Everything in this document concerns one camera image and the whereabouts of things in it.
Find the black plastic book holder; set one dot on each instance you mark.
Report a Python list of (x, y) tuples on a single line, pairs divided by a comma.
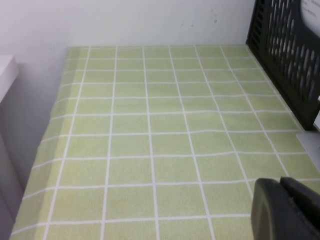
[(308, 40)]

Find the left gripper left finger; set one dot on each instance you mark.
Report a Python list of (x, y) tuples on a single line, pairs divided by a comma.
[(270, 215)]

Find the green checked tablecloth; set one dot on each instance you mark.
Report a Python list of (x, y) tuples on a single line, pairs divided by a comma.
[(150, 150)]

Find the white brochure with desert car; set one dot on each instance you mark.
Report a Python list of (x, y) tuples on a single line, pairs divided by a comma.
[(311, 143)]

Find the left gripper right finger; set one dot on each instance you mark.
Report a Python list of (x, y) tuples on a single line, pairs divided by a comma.
[(307, 217)]

